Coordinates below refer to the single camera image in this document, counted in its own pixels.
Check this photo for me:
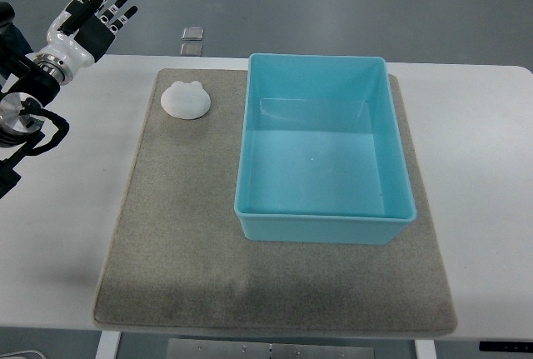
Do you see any grey felt mat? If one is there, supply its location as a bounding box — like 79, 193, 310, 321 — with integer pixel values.
93, 69, 457, 337

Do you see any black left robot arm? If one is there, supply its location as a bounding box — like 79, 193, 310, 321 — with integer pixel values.
1, 39, 70, 196

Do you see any upper floor socket plate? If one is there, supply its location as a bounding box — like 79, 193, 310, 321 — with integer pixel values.
182, 27, 204, 41

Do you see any white cable on floor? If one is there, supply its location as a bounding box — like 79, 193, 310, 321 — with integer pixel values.
0, 348, 45, 359

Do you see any floor socket plate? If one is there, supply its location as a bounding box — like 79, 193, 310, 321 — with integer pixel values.
180, 42, 203, 57
182, 27, 204, 41

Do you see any light blue plastic box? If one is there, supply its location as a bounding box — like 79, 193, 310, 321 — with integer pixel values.
234, 53, 417, 245

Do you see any metal table base plate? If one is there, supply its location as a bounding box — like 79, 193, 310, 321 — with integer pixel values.
166, 338, 376, 359

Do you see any white right table leg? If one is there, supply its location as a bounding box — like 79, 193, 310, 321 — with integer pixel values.
414, 340, 437, 359

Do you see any white round toy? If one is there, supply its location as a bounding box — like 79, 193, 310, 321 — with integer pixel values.
160, 81, 211, 120

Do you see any lower floor socket plate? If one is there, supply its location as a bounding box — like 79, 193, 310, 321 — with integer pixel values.
180, 42, 203, 57

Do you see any white left table leg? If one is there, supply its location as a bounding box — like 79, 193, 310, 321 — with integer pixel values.
95, 331, 122, 359

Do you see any black table control panel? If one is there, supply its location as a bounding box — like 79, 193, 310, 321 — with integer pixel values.
479, 341, 533, 353

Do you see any white table leg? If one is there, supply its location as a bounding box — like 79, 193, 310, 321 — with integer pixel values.
95, 331, 122, 359
414, 340, 437, 359

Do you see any black white robotic left hand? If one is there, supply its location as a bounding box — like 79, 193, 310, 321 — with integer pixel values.
33, 0, 137, 85

